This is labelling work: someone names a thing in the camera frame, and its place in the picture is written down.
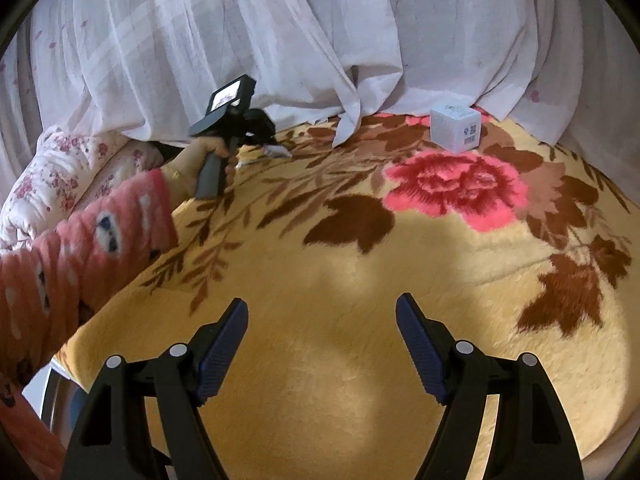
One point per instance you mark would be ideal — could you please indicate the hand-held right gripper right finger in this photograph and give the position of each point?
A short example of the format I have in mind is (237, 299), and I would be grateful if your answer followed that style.
(422, 350)

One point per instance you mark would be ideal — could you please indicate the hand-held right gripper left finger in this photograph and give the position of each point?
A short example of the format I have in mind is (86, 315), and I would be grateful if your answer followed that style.
(222, 355)

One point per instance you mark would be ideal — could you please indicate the silver wrapper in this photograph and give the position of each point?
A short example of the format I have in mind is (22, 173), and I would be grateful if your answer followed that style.
(267, 151)

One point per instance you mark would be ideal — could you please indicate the person's left forearm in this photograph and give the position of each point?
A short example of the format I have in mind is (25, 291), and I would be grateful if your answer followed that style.
(75, 270)

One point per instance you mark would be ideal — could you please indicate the person's left hand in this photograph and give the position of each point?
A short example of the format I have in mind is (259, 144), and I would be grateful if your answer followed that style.
(192, 165)

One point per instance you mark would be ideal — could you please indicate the white sheer curtain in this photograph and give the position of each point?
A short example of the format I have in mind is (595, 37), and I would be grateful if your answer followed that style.
(280, 35)

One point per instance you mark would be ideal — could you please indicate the yellow floral blanket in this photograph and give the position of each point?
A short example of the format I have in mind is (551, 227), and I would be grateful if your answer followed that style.
(350, 270)

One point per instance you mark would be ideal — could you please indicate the folded white floral quilt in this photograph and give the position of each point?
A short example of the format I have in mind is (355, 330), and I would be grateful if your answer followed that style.
(55, 175)

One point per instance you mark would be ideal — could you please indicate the small white box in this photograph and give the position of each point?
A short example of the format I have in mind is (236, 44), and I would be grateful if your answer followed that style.
(457, 127)

